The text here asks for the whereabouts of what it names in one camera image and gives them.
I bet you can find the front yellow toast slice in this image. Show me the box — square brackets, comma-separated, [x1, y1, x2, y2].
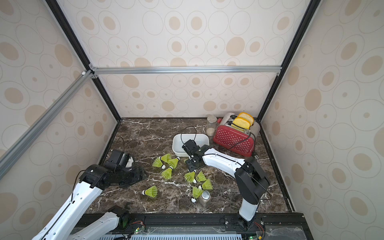
[233, 117, 252, 130]

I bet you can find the green shuttlecock top group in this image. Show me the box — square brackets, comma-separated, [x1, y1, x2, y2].
[160, 154, 172, 163]

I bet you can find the green shuttlecock right low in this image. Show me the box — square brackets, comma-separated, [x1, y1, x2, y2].
[198, 180, 213, 190]

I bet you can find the back yellow toast slice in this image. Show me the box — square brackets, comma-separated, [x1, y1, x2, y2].
[238, 113, 255, 126]

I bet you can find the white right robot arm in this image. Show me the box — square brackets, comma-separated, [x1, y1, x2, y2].
[182, 140, 270, 230]

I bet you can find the black toaster power cable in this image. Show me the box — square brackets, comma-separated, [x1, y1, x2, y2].
[226, 131, 262, 158]

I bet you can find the green shuttlecock lone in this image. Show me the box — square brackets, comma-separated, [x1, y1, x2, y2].
[142, 186, 158, 199]

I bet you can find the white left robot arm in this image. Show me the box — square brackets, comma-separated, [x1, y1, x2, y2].
[34, 150, 148, 240]

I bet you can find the yellow toast slice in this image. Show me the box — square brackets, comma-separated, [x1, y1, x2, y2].
[238, 113, 255, 126]
[233, 117, 252, 130]

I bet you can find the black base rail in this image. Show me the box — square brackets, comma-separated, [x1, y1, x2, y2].
[108, 213, 313, 240]

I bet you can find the white storage box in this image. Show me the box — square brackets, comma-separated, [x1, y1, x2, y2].
[172, 134, 210, 157]

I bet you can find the clear jar with powder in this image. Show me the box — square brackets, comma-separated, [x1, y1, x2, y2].
[206, 115, 218, 137]

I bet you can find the silver horizontal aluminium rail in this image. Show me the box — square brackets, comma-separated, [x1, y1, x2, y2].
[91, 66, 282, 76]

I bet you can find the metal lidded shaker jar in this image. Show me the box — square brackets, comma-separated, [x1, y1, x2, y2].
[199, 190, 211, 208]

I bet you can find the silver left aluminium rail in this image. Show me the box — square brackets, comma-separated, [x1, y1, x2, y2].
[1, 70, 93, 178]

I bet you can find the green shuttlecock group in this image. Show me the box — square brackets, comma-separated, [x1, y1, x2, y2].
[152, 158, 166, 170]
[160, 154, 172, 163]
[161, 167, 173, 180]
[168, 157, 180, 169]

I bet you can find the red dotted toaster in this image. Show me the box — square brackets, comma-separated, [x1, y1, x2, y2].
[213, 113, 261, 157]

